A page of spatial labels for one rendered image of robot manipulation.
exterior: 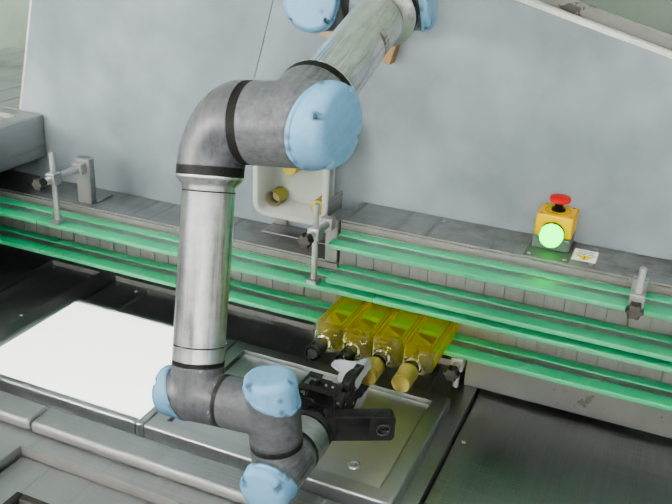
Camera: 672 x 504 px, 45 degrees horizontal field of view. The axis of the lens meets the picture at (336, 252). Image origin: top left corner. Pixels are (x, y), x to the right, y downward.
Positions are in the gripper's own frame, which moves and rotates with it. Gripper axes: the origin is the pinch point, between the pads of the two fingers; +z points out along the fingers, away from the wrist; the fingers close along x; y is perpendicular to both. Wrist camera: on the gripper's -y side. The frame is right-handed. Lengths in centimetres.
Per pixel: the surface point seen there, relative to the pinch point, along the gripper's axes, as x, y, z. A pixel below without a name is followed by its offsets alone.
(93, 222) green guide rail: -3, 78, 25
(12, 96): -21, 123, 51
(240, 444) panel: 12.1, 17.7, -13.0
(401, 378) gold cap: -1.2, -5.9, 0.0
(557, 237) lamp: -19.8, -24.0, 30.9
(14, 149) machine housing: -15, 104, 30
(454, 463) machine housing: 15.9, -16.1, 4.1
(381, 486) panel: 12.6, -7.7, -11.4
